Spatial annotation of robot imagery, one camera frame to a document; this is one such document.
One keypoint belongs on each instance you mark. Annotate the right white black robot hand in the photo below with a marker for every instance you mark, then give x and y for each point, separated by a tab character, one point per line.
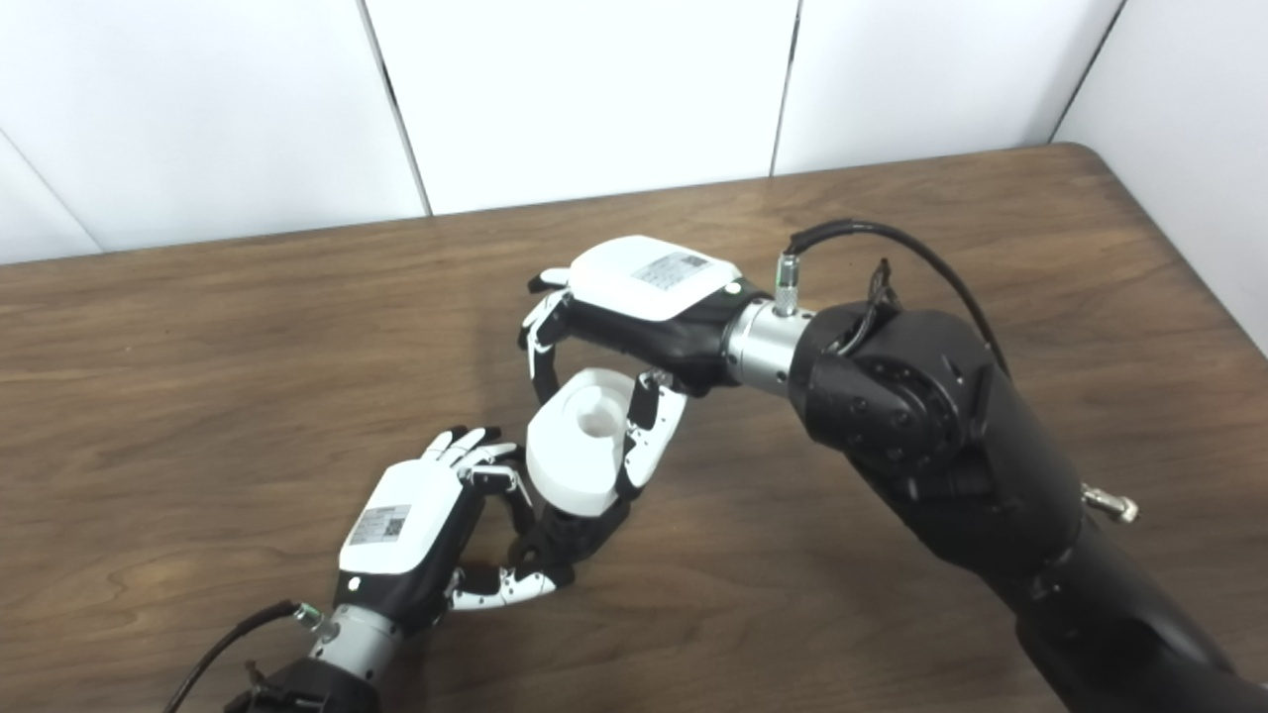
644	297

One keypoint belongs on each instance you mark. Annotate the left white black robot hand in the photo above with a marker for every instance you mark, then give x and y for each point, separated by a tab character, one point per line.
411	525

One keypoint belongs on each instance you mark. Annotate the black plastic holder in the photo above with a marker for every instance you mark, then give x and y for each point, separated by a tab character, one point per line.
575	535

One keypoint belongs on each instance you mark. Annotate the round white plastic piece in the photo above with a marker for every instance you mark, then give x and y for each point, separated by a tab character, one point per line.
575	456

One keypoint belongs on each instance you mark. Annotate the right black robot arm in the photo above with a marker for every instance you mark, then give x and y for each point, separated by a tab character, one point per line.
941	426

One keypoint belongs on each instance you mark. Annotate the silver metal connector plug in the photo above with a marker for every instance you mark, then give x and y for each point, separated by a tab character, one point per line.
1114	505

